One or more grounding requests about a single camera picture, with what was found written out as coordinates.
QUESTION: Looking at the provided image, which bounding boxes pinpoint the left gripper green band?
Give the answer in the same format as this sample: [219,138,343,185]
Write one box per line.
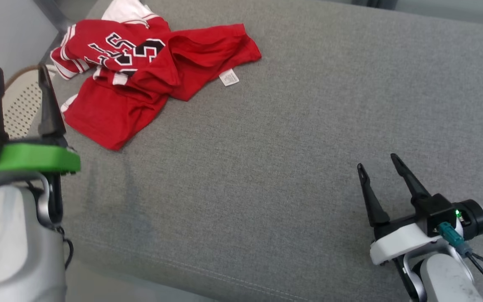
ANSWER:
[0,64,81,175]

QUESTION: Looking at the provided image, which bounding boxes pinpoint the right gripper black round motor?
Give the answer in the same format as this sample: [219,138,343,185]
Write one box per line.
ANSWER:
[453,199,483,241]

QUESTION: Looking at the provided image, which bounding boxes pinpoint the white perforated laundry basket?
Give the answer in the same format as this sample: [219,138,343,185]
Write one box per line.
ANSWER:
[3,65,44,140]

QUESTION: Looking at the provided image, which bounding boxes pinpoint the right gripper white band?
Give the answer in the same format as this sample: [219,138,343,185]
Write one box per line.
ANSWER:
[357,154,445,266]

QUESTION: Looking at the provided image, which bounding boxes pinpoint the red jersey shirt with lettering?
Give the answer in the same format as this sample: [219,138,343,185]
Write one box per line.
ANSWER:
[50,0,262,102]

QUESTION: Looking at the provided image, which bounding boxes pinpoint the red shorts with white stripes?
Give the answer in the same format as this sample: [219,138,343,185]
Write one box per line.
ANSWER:
[60,69,171,151]

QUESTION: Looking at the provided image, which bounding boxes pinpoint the right camera cable teal plug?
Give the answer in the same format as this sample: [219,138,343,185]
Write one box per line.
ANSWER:
[438,222,483,299]

